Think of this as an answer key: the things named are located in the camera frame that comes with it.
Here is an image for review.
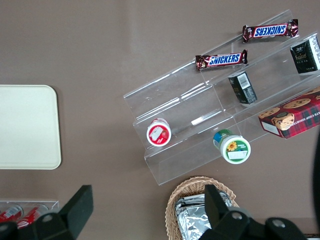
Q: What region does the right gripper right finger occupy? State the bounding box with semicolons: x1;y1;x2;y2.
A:
204;184;249;230

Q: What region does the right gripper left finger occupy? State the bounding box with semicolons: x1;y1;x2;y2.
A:
58;184;94;240

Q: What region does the light tan wicker basket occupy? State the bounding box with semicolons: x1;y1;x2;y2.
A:
164;176;241;240

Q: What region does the beige plastic serving tray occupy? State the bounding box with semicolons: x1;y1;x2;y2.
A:
0;84;62;171

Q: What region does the clear acrylic bottle rack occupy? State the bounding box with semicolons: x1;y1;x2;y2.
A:
0;198;60;226

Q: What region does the stack of silver foil packs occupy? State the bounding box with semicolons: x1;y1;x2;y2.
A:
174;191;234;240

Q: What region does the green lid yogurt cup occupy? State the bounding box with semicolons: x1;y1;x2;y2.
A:
212;128;252;165

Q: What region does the red lid yogurt cup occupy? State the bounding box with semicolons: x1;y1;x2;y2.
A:
146;117;173;147

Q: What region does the clear acrylic stepped shelf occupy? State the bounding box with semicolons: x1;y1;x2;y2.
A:
122;9;320;186

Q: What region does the red tartan cookie box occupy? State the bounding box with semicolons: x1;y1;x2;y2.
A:
257;86;320;140

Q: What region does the small black carton box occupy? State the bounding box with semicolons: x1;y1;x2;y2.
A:
289;35;320;75
227;71;258;105

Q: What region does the Snickers chocolate bar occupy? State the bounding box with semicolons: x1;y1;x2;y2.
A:
194;49;249;72
242;18;300;44

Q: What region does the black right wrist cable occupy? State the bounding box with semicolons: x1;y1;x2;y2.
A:
310;124;320;221

